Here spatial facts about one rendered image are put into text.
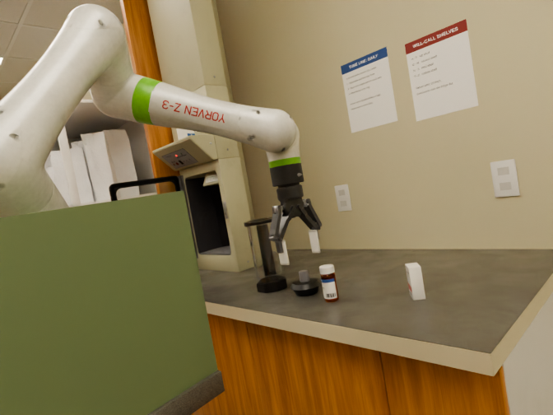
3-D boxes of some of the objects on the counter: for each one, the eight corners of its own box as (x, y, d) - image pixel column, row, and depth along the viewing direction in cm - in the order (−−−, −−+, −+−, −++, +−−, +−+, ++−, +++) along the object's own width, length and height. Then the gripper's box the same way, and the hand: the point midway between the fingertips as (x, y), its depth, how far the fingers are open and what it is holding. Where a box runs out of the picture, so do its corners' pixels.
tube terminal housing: (239, 255, 198) (211, 107, 194) (281, 256, 174) (252, 87, 170) (197, 269, 181) (166, 106, 176) (239, 272, 157) (205, 84, 153)
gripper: (307, 182, 121) (318, 248, 123) (247, 193, 104) (261, 269, 106) (326, 179, 116) (337, 248, 117) (265, 189, 99) (280, 271, 100)
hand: (300, 254), depth 111 cm, fingers open, 13 cm apart
